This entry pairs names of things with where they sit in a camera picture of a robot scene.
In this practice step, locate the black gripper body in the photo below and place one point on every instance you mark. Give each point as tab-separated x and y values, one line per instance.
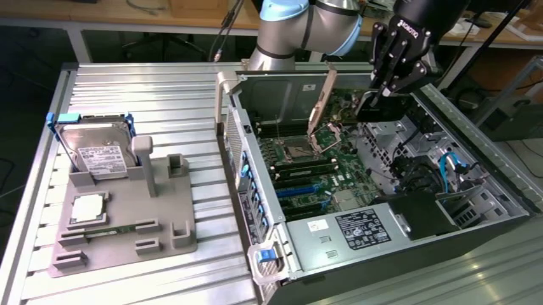
429	19

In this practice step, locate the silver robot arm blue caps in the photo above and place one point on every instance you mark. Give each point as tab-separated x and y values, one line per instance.
297	28

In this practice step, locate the black tripod pole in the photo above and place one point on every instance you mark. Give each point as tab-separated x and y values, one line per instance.
488	38

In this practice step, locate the metal socket cover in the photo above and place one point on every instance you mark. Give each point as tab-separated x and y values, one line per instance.
326	136

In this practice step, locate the dark equipment box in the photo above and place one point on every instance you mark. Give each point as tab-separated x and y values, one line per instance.
518	120

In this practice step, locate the green motherboard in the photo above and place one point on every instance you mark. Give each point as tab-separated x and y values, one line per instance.
353	178

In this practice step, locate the thin metal locking lever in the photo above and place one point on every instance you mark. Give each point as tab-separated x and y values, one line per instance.
278	127

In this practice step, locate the CPU socket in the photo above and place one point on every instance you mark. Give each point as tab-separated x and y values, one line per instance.
297	149

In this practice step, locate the silver chipset heatsink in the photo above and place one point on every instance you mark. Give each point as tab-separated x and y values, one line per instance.
348	200

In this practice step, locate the blue expansion slot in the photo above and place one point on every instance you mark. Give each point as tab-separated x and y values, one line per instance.
300	190

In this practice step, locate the black office chair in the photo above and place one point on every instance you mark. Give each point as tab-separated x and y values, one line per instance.
170	44

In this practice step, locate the open black PC case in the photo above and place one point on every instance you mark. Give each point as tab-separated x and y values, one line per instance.
488	228

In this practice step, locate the grey power supply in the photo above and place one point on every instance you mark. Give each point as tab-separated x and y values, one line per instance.
306	244

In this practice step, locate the blue case latch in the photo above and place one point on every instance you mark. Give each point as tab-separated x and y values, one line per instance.
266	256

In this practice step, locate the hard disk blue carrier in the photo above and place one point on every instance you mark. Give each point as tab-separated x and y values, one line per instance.
98	149

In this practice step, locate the grey parts rack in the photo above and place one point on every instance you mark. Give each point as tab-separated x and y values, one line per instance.
123	209

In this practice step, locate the silver CPU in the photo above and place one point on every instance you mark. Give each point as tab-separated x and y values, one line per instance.
87	208

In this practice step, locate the green RAM stick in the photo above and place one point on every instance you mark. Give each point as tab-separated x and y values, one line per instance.
110	230

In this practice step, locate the wooden desk white frame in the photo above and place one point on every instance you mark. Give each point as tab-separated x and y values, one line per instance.
85	12
509	39

